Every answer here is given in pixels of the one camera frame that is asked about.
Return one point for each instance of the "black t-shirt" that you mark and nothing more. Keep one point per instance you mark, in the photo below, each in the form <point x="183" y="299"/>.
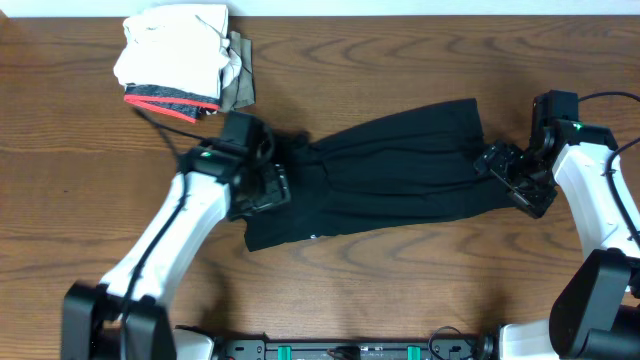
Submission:
<point x="408" y="168"/>

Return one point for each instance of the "white folded garment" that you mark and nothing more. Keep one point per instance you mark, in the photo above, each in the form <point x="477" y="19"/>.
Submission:
<point x="180" y="46"/>

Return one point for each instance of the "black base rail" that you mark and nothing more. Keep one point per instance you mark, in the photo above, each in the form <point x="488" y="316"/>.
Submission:
<point x="439" y="346"/>

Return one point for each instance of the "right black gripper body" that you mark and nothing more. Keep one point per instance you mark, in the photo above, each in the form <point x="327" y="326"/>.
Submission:
<point x="525" y="180"/>

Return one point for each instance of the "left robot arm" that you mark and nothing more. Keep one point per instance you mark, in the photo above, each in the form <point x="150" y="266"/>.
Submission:
<point x="125" y="316"/>

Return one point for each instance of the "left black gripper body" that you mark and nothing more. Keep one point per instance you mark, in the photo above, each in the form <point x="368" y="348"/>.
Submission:
<point x="263" y="189"/>

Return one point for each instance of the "olive grey folded garment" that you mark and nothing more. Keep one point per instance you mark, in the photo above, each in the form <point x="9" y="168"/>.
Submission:
<point x="240" y="80"/>

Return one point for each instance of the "grey red-trimmed folded garment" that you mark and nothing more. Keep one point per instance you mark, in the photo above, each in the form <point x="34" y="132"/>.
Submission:
<point x="170" y="101"/>

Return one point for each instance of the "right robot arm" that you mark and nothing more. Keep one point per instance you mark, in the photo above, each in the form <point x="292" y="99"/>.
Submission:
<point x="588" y="320"/>

